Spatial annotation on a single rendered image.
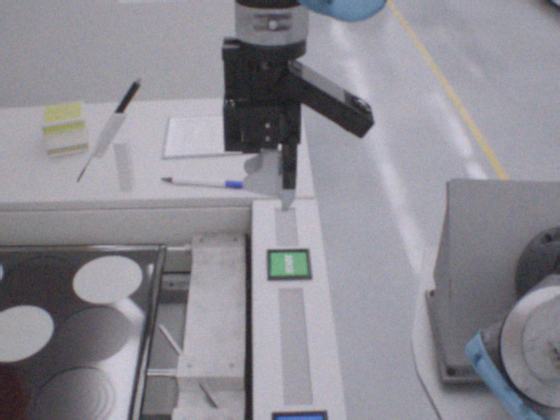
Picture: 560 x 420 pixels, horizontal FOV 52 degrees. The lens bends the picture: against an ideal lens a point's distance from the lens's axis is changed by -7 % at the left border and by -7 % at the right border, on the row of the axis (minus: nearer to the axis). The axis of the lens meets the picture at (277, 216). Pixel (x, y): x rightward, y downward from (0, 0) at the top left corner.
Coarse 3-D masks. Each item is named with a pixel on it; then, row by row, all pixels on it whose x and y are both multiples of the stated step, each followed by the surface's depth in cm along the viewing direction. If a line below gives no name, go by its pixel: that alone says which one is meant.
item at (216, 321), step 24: (216, 264) 91; (240, 264) 91; (192, 288) 87; (216, 288) 87; (240, 288) 87; (192, 312) 83; (216, 312) 83; (240, 312) 83; (192, 336) 79; (216, 336) 80; (240, 336) 80; (192, 408) 70
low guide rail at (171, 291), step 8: (248, 280) 93; (168, 288) 91; (176, 288) 91; (184, 288) 91; (248, 288) 92; (160, 296) 92; (168, 296) 92; (176, 296) 92; (184, 296) 92; (248, 296) 92
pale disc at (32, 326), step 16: (0, 320) 78; (16, 320) 78; (32, 320) 78; (48, 320) 78; (0, 336) 76; (16, 336) 76; (32, 336) 76; (48, 336) 76; (0, 352) 74; (16, 352) 74; (32, 352) 74
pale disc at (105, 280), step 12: (96, 264) 88; (108, 264) 88; (120, 264) 88; (132, 264) 88; (84, 276) 86; (96, 276) 86; (108, 276) 86; (120, 276) 86; (132, 276) 86; (84, 288) 84; (96, 288) 84; (108, 288) 84; (120, 288) 84; (132, 288) 84; (96, 300) 82; (108, 300) 82
